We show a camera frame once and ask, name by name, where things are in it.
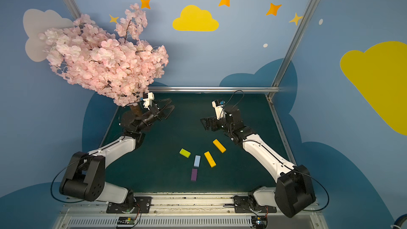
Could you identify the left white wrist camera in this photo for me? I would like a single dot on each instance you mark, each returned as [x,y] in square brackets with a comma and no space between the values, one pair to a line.
[148,99]

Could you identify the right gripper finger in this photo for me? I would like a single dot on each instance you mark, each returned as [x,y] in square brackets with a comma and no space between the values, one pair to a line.
[206,120]
[207,125]

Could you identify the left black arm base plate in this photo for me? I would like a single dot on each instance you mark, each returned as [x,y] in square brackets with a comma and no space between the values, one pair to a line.
[140,204]

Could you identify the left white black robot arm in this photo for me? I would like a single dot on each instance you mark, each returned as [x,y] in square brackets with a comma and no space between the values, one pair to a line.
[85,175]

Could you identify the pink cherry blossom tree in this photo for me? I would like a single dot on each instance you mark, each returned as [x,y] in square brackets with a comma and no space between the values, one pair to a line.
[119,66]

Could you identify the right green circuit board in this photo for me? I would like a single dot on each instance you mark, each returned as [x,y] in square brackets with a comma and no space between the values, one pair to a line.
[259,222]

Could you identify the lime green block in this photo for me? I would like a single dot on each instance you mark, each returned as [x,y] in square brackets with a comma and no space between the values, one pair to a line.
[185,153]

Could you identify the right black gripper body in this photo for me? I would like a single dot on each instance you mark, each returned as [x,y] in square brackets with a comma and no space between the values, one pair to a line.
[214,122]

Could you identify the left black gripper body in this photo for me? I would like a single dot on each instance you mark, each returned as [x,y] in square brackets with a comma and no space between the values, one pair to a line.
[157,108]

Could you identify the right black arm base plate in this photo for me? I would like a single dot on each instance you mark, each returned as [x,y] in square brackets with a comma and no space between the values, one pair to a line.
[247,204]

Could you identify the left green circuit board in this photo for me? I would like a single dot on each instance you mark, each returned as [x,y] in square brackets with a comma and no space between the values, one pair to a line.
[125,222]

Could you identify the green circuit board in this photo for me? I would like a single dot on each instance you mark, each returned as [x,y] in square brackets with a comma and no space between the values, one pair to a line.
[125,222]
[259,222]

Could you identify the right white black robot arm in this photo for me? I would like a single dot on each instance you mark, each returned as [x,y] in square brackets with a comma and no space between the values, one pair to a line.
[294,190]

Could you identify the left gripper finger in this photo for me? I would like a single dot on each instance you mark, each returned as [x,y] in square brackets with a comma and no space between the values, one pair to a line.
[166,111]
[163,103]

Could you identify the aluminium rail front frame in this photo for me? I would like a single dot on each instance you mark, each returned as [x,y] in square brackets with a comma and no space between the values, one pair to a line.
[184,211]

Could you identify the yellow block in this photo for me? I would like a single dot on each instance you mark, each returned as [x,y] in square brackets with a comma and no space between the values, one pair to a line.
[219,146]
[210,159]

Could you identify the light blue block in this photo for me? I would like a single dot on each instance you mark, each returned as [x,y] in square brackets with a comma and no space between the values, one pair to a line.
[197,161]

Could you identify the purple block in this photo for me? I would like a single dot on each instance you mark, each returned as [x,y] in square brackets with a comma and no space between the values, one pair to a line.
[194,174]

